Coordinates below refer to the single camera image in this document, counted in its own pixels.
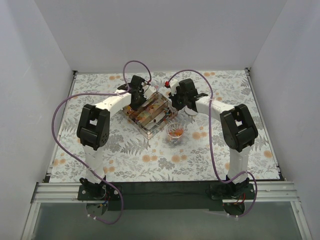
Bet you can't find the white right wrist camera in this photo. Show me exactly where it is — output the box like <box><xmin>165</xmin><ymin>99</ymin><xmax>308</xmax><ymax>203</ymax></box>
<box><xmin>164</xmin><ymin>78</ymin><xmax>179</xmax><ymax>96</ymax></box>

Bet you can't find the floral table mat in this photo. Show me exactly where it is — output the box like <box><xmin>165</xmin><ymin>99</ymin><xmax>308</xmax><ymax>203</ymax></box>
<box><xmin>49</xmin><ymin>70</ymin><xmax>280</xmax><ymax>183</ymax></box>

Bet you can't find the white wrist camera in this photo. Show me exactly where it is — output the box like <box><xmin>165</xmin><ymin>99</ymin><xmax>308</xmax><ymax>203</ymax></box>
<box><xmin>164</xmin><ymin>78</ymin><xmax>179</xmax><ymax>96</ymax></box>
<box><xmin>142</xmin><ymin>84</ymin><xmax>157</xmax><ymax>100</ymax></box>

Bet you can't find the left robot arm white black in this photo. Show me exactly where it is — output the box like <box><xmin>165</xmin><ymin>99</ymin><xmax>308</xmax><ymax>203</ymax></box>
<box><xmin>76</xmin><ymin>75</ymin><xmax>157</xmax><ymax>200</ymax></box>

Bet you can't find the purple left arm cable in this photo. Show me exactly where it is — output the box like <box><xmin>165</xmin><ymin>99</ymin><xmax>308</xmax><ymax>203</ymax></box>
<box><xmin>51</xmin><ymin>60</ymin><xmax>152</xmax><ymax>225</ymax></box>

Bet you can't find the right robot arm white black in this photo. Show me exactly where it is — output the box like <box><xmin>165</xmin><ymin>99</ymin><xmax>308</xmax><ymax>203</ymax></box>
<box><xmin>164</xmin><ymin>78</ymin><xmax>258</xmax><ymax>199</ymax></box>

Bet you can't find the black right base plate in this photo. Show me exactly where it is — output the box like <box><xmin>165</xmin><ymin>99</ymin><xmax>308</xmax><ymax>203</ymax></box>
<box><xmin>208</xmin><ymin>183</ymin><xmax>256</xmax><ymax>217</ymax></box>

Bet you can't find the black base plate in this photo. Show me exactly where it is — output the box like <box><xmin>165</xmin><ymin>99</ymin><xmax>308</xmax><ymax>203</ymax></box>
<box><xmin>77</xmin><ymin>185</ymin><xmax>122</xmax><ymax>211</ymax></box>
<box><xmin>208</xmin><ymin>183</ymin><xmax>256</xmax><ymax>217</ymax></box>

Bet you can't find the clear glass jar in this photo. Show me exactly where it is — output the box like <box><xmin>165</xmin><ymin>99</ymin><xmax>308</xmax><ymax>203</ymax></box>
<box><xmin>166</xmin><ymin>122</ymin><xmax>185</xmax><ymax>145</ymax></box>

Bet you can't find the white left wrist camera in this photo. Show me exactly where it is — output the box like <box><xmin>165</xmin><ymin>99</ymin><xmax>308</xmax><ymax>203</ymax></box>
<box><xmin>142</xmin><ymin>84</ymin><xmax>157</xmax><ymax>100</ymax></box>

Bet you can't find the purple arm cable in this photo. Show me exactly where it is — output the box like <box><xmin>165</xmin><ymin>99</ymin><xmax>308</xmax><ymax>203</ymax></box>
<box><xmin>51</xmin><ymin>60</ymin><xmax>152</xmax><ymax>225</ymax></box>
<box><xmin>167</xmin><ymin>69</ymin><xmax>256</xmax><ymax>218</ymax></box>

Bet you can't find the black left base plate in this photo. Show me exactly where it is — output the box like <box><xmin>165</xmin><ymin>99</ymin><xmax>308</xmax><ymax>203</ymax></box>
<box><xmin>77</xmin><ymin>185</ymin><xmax>122</xmax><ymax>211</ymax></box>

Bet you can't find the clear compartment candy box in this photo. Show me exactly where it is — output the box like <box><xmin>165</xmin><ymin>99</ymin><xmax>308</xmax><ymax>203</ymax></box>
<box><xmin>121</xmin><ymin>91</ymin><xmax>178</xmax><ymax>140</ymax></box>

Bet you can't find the round metal jar lid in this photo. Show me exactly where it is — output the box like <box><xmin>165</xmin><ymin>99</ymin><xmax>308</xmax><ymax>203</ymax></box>
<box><xmin>184</xmin><ymin>108</ymin><xmax>199</xmax><ymax>116</ymax></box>

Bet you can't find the aluminium frame rail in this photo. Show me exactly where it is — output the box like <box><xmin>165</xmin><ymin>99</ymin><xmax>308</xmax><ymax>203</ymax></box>
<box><xmin>21</xmin><ymin>180</ymin><xmax>312</xmax><ymax>240</ymax></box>

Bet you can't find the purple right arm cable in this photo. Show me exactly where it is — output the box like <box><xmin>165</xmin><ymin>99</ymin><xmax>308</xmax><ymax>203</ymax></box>
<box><xmin>167</xmin><ymin>69</ymin><xmax>256</xmax><ymax>218</ymax></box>

